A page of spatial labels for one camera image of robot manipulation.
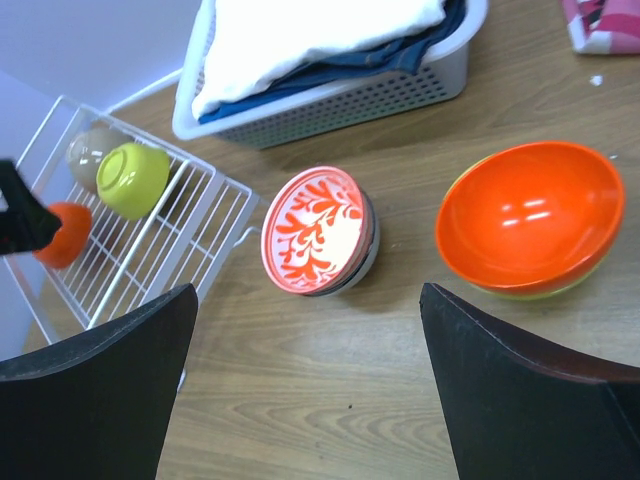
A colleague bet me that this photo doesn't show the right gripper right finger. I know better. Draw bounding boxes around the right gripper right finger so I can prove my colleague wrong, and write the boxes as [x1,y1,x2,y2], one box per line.
[420,283,639,479]

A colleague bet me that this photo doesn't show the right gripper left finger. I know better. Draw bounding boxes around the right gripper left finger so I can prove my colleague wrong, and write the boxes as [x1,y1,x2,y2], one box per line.
[1,284,198,479]

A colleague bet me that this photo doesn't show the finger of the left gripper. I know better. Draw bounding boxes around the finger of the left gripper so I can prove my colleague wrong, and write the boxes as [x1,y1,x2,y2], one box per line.
[1,159,62,255]

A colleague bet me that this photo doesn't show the orange bowl front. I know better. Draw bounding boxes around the orange bowl front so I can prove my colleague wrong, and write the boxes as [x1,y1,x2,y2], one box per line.
[434,141,627,296]

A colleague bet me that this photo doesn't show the white bowl orange pattern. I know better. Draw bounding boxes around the white bowl orange pattern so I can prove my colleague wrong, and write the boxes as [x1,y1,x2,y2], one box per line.
[261,166,373,295]

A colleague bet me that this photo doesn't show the pale blue bowl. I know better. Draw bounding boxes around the pale blue bowl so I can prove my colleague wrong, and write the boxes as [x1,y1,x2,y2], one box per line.
[307,192,381,298]

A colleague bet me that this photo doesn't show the beige bowl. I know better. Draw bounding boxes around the beige bowl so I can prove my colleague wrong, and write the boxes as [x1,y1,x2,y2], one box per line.
[66,127,134,194]

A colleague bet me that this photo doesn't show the white folded cloth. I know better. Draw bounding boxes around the white folded cloth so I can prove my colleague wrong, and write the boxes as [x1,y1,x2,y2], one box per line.
[191,1,446,118]

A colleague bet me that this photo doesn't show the dark blue clothes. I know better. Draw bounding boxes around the dark blue clothes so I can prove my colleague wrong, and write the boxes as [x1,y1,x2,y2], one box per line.
[196,1,465,124]

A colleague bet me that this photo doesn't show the white plastic laundry basket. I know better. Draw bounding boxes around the white plastic laundry basket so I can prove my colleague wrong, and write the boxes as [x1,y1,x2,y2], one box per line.
[172,1,489,149]

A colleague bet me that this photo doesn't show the pink camouflage garment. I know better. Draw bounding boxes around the pink camouflage garment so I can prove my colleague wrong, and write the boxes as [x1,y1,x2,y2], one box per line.
[560,0,639,55]

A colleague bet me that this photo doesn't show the white wire dish rack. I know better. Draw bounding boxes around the white wire dish rack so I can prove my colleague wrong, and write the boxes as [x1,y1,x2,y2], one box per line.
[1,96,265,347]

